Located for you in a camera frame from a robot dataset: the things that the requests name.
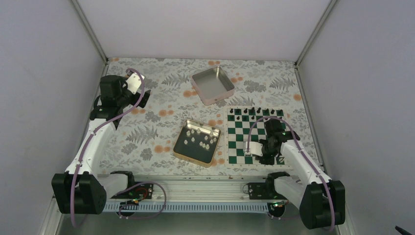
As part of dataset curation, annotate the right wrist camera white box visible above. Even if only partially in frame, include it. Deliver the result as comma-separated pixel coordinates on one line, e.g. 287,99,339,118
243,141,263,157

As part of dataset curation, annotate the left wrist camera silver plate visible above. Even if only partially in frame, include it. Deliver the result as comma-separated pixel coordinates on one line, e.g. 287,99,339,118
126,73,142,94

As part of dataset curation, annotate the pink square tin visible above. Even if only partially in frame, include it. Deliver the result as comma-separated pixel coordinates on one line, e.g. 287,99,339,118
190,66,235,106

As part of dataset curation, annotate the aluminium frame post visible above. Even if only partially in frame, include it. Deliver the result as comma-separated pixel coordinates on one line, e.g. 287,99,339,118
70,0,108,64
295,0,338,69

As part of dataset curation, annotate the aluminium mounting rail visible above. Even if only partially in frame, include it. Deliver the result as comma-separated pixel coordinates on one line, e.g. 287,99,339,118
114,180,289,218

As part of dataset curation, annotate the right aluminium frame post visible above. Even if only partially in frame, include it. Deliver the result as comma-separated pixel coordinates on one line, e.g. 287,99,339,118
295,0,338,69

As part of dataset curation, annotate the floral table mat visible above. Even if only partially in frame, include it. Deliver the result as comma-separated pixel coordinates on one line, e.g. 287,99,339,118
99,57,320,177

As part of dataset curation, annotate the white chess pieces group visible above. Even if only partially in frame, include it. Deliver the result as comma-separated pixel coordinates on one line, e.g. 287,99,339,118
182,128,218,150

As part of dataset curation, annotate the black chess pieces row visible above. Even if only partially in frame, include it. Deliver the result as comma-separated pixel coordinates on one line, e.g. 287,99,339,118
225,106,285,122

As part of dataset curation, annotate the gold square tin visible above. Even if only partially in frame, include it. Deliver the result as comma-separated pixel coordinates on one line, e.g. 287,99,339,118
173,119,222,168

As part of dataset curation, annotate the left aluminium frame post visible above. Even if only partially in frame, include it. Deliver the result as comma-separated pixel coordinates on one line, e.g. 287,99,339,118
70,0,108,64

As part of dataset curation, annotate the green white chess board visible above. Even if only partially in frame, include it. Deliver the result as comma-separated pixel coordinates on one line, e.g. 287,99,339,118
224,106,296,170

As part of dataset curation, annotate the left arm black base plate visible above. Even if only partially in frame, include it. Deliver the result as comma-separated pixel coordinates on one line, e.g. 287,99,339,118
112,184,154,200

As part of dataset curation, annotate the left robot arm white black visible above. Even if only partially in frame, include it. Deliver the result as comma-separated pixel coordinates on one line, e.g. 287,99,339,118
51,71,150,214

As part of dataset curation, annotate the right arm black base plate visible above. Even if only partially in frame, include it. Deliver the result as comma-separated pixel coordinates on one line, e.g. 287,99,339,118
243,183,287,200

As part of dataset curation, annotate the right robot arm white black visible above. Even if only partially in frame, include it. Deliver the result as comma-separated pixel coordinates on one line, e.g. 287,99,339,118
244,116,346,232

